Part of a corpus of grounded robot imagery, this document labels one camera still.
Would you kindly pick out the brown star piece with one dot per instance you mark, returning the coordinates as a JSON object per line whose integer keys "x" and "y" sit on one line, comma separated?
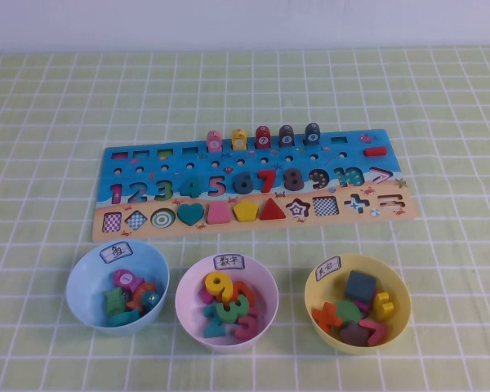
{"x": 354, "y": 334}

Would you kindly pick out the dark blue number six piece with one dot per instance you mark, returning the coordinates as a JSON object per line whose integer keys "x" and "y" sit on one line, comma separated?
{"x": 243, "y": 188}

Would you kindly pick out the yellow pentagon piece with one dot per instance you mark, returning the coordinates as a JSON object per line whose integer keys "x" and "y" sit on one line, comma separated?
{"x": 246, "y": 211}

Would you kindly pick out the red triangle piece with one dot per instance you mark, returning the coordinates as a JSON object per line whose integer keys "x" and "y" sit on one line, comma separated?
{"x": 273, "y": 212}

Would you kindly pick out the pink trapezoid piece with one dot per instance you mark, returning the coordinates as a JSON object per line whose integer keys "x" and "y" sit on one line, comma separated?
{"x": 218, "y": 214}

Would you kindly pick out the blue ocean number puzzle board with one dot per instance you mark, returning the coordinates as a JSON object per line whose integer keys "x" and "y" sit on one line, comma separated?
{"x": 245, "y": 163}

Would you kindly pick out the brown number eight piece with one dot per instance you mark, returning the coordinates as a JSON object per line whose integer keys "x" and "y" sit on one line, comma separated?
{"x": 295, "y": 185}

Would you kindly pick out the teal number four piece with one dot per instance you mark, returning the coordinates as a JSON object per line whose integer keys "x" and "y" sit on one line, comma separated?
{"x": 192, "y": 189}

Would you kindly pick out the teal heart piece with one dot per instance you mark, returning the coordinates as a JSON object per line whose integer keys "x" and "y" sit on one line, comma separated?
{"x": 190, "y": 213}

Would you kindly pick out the orange number piece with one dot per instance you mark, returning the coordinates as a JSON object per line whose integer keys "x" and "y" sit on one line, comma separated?
{"x": 245, "y": 290}

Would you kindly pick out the yellow number nine piece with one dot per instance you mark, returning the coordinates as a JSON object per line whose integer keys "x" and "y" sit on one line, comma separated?
{"x": 224, "y": 292}

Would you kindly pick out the light pink plastic bowl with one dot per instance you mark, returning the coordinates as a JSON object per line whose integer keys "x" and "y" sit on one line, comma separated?
{"x": 265, "y": 294}

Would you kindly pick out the purple number piece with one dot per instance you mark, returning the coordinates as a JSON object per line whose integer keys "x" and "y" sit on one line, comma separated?
{"x": 205, "y": 297}

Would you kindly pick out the green number three piece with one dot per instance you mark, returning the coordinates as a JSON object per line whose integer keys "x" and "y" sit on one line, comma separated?
{"x": 239, "y": 312}

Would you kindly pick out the pink number piece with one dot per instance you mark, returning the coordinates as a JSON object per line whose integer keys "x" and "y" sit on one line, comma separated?
{"x": 249, "y": 326}

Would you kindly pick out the teal number two piece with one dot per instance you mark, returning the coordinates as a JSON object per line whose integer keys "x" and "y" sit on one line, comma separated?
{"x": 214, "y": 328}

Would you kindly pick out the red minus bar piece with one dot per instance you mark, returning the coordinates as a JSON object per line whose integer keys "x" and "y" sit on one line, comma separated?
{"x": 375, "y": 151}

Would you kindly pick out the orange fish piece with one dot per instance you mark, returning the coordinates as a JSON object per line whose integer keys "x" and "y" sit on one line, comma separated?
{"x": 141, "y": 296}

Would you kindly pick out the dark grey square piece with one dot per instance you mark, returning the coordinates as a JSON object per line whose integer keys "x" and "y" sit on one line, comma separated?
{"x": 359, "y": 286}

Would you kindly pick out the orange cross sign piece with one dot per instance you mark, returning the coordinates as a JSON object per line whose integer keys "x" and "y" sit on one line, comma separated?
{"x": 326, "y": 317}

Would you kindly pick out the magenta fish piece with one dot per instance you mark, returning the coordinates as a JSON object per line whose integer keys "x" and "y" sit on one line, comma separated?
{"x": 124, "y": 279}

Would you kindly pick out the green circle piece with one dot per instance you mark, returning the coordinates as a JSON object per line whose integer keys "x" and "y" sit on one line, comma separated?
{"x": 348, "y": 312}

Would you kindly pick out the magenta flat shape piece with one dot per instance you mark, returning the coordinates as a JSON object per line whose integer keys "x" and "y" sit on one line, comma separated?
{"x": 369, "y": 305}

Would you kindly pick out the green fish piece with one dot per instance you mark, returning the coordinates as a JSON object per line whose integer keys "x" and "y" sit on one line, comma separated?
{"x": 113, "y": 303}

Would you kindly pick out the teal fish piece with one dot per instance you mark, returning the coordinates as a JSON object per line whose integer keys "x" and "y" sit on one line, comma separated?
{"x": 124, "y": 318}

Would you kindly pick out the yellow equals sign piece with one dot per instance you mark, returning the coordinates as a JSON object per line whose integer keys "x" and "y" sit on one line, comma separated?
{"x": 383, "y": 306}

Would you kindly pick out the light blue plastic bowl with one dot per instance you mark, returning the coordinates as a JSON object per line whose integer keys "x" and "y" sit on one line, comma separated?
{"x": 85, "y": 294}

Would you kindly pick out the pink greater-than sign piece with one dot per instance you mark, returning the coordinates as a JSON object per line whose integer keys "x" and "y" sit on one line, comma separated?
{"x": 377, "y": 330}

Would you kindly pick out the light yellow plastic bowl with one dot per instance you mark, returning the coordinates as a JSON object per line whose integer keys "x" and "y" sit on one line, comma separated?
{"x": 398, "y": 310}

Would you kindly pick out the yellow fish peg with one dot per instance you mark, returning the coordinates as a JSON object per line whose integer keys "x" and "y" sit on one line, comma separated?
{"x": 239, "y": 141}

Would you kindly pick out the red fish peg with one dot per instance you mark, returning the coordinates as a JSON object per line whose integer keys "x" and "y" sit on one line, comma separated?
{"x": 263, "y": 139}

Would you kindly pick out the pink fish peg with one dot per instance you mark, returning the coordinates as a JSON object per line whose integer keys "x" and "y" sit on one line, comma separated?
{"x": 214, "y": 143}

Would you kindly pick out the white handwritten paper label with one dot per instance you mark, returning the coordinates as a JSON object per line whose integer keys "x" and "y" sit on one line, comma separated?
{"x": 117, "y": 252}
{"x": 229, "y": 262}
{"x": 330, "y": 268}

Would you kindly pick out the brown fish peg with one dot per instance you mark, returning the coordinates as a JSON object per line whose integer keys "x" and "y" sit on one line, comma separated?
{"x": 286, "y": 136}

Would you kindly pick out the dark grey fish peg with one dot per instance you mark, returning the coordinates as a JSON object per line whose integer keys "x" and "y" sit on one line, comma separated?
{"x": 312, "y": 135}

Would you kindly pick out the green checked tablecloth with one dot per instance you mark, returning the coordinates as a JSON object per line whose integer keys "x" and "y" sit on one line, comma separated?
{"x": 245, "y": 81}

